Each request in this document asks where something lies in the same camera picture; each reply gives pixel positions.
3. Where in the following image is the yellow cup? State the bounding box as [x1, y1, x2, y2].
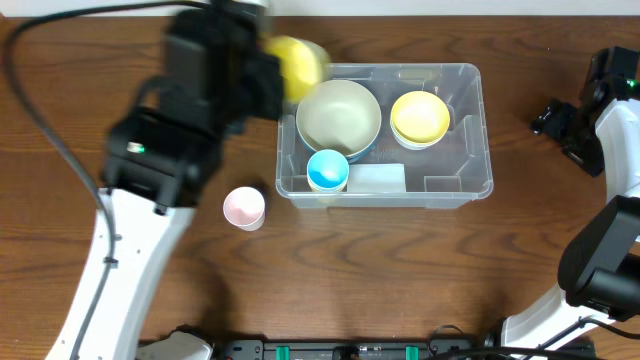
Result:
[309, 182, 347, 193]
[265, 36, 331, 103]

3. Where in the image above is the beige large bowl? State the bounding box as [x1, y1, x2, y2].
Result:
[295, 79, 382, 156]

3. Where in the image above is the light blue plastic cup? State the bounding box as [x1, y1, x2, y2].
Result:
[306, 149, 350, 187]

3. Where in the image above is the yellow small bowl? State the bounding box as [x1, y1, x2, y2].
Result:
[390, 91, 451, 147]

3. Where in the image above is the white small bowl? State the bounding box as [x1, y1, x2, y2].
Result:
[392, 128, 444, 151]

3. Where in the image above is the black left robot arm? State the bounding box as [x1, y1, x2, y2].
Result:
[49, 11, 283, 359]

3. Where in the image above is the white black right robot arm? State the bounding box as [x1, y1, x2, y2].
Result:
[484, 47, 639, 359]

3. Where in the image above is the dark teal large bowl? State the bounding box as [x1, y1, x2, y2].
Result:
[297, 135, 377, 164]

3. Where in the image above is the pink plastic cup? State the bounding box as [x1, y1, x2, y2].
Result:
[223, 187, 266, 232]

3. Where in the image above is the white label sticker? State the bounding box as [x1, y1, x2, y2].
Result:
[346, 163, 406, 194]

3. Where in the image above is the clear plastic storage bin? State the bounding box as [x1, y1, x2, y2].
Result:
[275, 63, 494, 209]

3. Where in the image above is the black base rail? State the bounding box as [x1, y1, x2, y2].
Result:
[214, 335, 596, 360]

